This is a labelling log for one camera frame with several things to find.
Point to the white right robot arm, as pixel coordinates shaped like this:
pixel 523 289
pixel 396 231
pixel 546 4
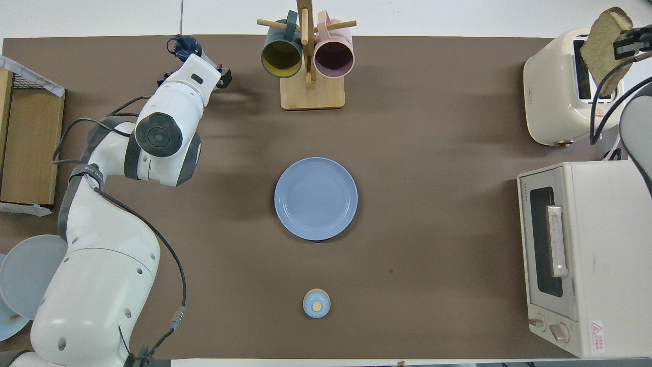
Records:
pixel 639 137

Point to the wooden plate rack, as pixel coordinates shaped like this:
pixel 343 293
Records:
pixel 14 318

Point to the toasted bread slice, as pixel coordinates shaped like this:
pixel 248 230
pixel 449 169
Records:
pixel 603 51

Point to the teal mug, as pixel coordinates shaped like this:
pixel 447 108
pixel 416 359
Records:
pixel 281 56

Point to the wooden mug rack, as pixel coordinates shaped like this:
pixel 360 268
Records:
pixel 311 94

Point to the small blue bell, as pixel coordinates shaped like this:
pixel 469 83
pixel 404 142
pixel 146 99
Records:
pixel 316 303

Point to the pale grey plate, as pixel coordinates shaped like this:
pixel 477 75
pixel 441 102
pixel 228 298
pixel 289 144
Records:
pixel 25 275

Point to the blue round plate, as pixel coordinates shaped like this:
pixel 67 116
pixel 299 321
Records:
pixel 316 199

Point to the wooden shelf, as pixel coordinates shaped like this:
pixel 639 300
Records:
pixel 30 148

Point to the pink mug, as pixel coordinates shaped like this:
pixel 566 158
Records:
pixel 333 56

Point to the light blue plate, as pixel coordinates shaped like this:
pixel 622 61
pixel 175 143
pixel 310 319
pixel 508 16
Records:
pixel 7 331

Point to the cream two-slot toaster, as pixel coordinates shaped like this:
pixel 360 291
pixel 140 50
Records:
pixel 552 86

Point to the brown table mat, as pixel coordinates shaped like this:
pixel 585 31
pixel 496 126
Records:
pixel 484 102

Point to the white bottle with blue cap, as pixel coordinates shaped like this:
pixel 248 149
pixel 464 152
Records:
pixel 186 48

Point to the white toaster oven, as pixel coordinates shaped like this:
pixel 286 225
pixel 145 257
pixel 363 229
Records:
pixel 596 265

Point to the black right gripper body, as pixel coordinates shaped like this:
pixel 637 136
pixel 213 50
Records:
pixel 645 40

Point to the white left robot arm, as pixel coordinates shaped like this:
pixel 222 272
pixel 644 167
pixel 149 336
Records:
pixel 102 285

